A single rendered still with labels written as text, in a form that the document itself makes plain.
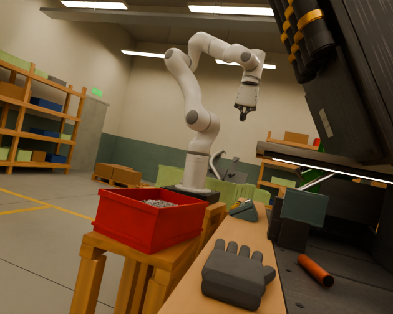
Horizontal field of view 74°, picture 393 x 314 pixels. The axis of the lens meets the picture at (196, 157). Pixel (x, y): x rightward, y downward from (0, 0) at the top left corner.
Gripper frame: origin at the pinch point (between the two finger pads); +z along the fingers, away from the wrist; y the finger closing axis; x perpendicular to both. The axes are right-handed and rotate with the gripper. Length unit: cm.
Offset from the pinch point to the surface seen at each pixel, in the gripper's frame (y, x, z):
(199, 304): -9, 94, 40
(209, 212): 4.8, 8.0, 46.3
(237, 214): -9, 37, 39
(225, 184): 6, -40, 36
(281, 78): -20, -660, -256
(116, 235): 20, 60, 49
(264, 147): -12, 65, 18
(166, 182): 48, -53, 45
